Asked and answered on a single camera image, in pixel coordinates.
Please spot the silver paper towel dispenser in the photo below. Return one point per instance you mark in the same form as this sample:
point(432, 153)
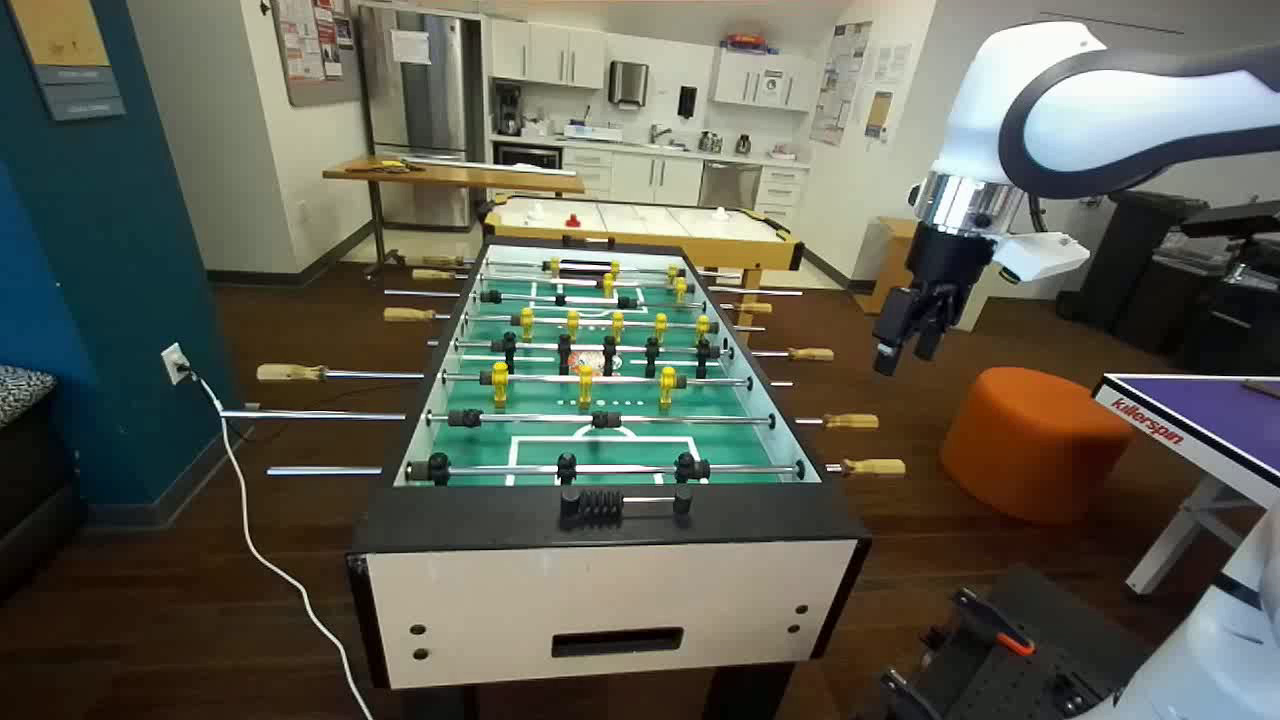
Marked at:
point(630, 83)

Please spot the stainless steel refrigerator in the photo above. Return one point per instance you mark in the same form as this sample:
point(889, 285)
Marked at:
point(421, 114)

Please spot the black coffee machine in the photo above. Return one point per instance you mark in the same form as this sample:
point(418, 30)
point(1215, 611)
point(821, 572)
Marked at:
point(504, 105)

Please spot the foosball table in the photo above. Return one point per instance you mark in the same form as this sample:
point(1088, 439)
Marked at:
point(614, 602)

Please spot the rod with two yellow men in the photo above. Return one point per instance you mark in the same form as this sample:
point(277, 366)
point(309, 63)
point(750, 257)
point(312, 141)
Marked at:
point(430, 275)

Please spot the purple ping pong table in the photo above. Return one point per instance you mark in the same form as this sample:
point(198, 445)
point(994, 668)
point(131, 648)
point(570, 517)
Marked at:
point(1222, 415)

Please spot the rod with three black men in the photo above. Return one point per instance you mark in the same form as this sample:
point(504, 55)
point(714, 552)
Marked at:
point(758, 308)

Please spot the white kitchen counter cabinets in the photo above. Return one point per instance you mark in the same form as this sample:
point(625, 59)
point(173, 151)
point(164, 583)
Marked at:
point(640, 179)

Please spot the dark gray robot cart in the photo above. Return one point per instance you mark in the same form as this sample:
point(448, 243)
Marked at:
point(1067, 626)

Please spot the wide white upper cabinets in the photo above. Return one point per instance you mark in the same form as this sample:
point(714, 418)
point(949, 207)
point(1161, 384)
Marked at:
point(544, 55)

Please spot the orange round ottoman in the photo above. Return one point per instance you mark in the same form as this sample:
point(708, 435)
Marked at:
point(1034, 445)

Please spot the wooden high table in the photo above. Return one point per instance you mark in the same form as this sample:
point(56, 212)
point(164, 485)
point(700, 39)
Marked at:
point(442, 173)

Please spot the rod with black goalie men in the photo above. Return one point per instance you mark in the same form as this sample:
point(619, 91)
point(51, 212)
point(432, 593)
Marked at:
point(875, 466)

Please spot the rod with yellow goalie men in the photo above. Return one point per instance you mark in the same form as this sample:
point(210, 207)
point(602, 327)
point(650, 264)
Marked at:
point(442, 261)

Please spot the black office furniture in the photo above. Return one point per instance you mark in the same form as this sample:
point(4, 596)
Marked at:
point(1145, 264)

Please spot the gray patterned cushion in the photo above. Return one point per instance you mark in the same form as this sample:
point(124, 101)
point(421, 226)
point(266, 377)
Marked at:
point(18, 392)

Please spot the red items atop cabinet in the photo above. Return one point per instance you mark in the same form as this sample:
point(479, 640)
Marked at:
point(750, 41)

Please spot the yellow and gray wall poster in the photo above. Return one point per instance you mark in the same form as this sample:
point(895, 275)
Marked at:
point(66, 55)

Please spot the black soap dispenser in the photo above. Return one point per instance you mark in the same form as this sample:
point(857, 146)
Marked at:
point(687, 101)

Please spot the white wall power outlet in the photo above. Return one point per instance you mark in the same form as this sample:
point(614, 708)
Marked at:
point(173, 360)

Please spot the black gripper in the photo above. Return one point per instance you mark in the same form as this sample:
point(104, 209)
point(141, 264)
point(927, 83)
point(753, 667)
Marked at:
point(957, 264)

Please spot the rod with three yellow men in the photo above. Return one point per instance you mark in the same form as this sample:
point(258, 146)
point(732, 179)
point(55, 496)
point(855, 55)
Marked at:
point(284, 375)

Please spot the rod with five yellow men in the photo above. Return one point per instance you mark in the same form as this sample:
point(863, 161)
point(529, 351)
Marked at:
point(407, 313)

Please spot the wooden bin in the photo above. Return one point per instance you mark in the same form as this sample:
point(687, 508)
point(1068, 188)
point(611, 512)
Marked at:
point(895, 261)

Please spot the black couch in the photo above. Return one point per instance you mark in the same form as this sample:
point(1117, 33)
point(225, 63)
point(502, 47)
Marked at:
point(25, 492)

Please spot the rod with five black men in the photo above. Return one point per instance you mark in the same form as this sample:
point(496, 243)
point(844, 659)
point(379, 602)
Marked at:
point(809, 354)

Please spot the black clamp with orange tip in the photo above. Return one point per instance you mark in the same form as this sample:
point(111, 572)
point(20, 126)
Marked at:
point(994, 626)

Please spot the small white upper cabinet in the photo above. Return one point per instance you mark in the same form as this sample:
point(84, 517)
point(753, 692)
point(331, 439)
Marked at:
point(763, 83)

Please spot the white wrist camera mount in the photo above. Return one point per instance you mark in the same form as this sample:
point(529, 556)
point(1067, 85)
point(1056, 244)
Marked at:
point(1042, 257)

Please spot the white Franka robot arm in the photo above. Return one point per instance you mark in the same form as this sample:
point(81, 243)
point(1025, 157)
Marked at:
point(1055, 95)

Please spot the wall bulletin board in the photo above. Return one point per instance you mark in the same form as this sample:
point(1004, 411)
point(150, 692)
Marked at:
point(312, 55)

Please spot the small yellow wall poster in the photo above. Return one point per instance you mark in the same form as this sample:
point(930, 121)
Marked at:
point(877, 116)

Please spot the stainless dishwasher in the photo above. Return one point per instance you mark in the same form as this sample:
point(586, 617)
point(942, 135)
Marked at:
point(729, 187)

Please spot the large white wall poster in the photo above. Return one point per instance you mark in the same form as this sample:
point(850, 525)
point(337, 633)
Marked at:
point(840, 83)

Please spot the air hockey table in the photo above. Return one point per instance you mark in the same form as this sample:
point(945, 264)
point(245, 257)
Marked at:
point(640, 222)

